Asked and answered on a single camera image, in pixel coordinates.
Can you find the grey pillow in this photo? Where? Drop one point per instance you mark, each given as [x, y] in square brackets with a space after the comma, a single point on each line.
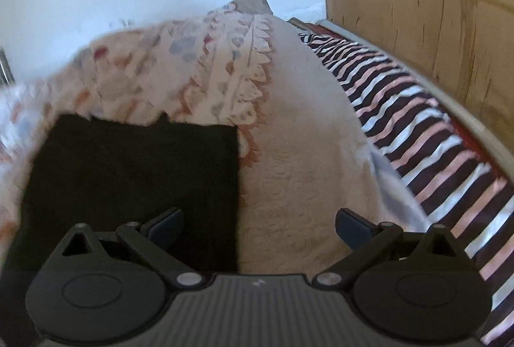
[253, 4]

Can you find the patterned quilt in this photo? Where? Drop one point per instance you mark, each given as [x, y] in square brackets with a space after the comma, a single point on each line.
[301, 170]

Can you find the striped bed sheet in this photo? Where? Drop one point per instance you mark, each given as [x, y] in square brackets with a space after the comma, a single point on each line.
[421, 130]

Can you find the metal scrollwork headboard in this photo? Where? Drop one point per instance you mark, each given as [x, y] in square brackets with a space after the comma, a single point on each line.
[5, 68]

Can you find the wooden board panel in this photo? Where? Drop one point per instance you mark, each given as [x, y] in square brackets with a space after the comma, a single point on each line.
[401, 10]

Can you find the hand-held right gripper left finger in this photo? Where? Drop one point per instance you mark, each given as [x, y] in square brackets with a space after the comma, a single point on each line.
[165, 226]

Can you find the black long-sleeve shirt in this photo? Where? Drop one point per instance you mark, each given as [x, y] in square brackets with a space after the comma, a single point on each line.
[132, 170]

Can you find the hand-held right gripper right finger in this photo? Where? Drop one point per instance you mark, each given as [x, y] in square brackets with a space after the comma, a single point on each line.
[352, 228]

